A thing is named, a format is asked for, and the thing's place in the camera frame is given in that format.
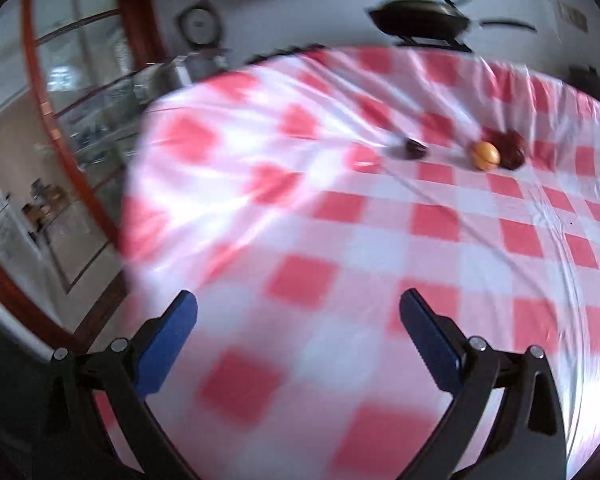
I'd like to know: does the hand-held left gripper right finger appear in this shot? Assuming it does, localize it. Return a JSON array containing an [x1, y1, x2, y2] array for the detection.
[[395, 288, 567, 480]]

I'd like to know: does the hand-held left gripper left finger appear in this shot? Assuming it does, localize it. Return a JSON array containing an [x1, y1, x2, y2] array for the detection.
[[45, 290, 199, 480]]

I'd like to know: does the pink checkered tablecloth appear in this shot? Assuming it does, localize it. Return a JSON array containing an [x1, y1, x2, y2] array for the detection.
[[95, 45, 600, 480]]

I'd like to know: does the small dark purple fruit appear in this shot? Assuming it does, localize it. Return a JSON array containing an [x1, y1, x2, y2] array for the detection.
[[402, 138, 429, 161]]

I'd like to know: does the large orange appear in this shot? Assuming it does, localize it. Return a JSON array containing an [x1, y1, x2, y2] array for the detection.
[[471, 141, 501, 171]]

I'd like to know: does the large dark red fruit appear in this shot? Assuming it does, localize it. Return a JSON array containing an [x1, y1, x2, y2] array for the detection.
[[482, 129, 527, 171]]

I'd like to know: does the wooden framed glass door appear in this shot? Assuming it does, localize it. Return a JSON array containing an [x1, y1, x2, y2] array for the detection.
[[0, 0, 173, 343]]

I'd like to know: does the metal pot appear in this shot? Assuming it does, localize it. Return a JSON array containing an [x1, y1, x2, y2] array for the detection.
[[172, 50, 231, 85]]

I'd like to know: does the dark object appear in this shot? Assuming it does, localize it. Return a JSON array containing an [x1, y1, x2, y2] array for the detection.
[[566, 64, 600, 107]]

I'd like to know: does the black wok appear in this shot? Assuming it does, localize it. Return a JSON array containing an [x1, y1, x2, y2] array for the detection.
[[367, 0, 538, 53]]

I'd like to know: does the round wall clock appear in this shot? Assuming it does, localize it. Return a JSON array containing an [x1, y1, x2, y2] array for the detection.
[[176, 1, 226, 52]]

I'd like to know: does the wall socket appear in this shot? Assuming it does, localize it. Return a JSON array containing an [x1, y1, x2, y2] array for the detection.
[[556, 0, 589, 32]]

